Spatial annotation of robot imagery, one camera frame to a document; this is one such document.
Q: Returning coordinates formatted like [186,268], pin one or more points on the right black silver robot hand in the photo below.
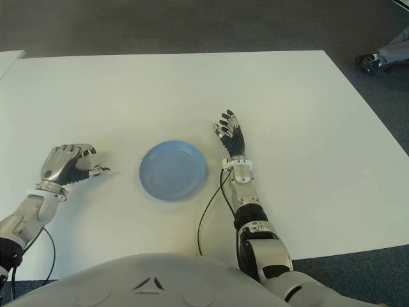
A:
[234,144]

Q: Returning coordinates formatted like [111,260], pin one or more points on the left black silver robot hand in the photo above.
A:
[59,166]

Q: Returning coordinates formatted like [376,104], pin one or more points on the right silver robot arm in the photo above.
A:
[246,192]

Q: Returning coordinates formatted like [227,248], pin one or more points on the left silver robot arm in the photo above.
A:
[28,214]

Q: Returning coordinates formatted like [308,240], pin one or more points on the blue round plate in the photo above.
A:
[172,169]

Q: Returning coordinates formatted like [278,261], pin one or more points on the white side table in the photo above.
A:
[8,62]

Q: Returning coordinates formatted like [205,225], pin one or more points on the grey robot torso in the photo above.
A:
[153,272]

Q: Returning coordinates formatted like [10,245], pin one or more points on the black perforated shoe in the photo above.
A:
[367,63]

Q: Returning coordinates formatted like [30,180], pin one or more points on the grey trouser leg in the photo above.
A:
[394,52]

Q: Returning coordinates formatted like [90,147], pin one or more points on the white object at corner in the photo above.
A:
[403,1]

